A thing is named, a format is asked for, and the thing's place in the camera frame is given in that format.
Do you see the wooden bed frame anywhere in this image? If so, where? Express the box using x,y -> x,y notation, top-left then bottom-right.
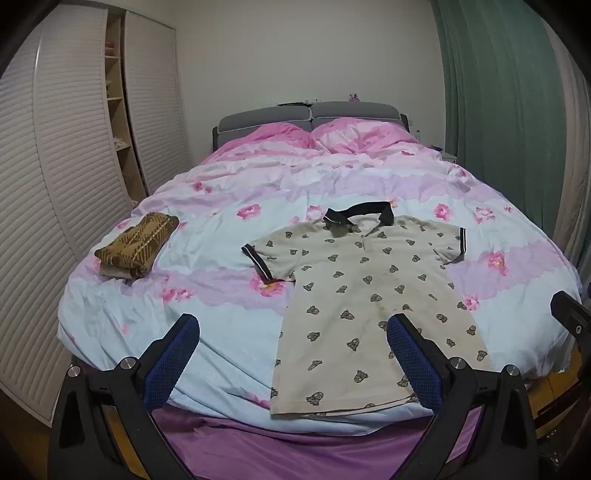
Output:
526,346 -> 591,439

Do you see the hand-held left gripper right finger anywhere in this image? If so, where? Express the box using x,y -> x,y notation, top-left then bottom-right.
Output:
386,313 -> 539,480

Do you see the tan folded garment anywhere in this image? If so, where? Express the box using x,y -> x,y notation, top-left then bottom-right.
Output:
100,261 -> 139,280

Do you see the pink pillow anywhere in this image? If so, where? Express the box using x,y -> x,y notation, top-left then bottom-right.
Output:
217,122 -> 315,153
311,117 -> 419,154

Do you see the green curtain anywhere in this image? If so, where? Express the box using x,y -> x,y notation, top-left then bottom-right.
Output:
431,0 -> 573,259

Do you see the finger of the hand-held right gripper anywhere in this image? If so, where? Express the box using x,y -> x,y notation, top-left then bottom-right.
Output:
551,290 -> 591,365

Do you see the pale sheer curtain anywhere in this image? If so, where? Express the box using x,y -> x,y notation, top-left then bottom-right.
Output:
540,18 -> 591,278

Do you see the pink floral duvet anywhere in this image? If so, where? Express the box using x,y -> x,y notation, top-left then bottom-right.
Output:
58,117 -> 583,421

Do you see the white louvered wardrobe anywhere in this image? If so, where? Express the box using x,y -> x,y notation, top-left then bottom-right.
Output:
0,4 -> 192,425

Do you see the grey upholstered headboard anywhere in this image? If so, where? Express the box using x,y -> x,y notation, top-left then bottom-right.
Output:
212,102 -> 409,151

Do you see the beige printed polo shirt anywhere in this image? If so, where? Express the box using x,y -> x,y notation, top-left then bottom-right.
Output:
241,202 -> 489,417

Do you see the brown patterned folded garment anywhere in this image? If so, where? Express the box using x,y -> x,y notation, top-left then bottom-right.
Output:
95,212 -> 180,279

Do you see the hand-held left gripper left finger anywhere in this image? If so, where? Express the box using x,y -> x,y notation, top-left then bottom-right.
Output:
48,313 -> 204,480

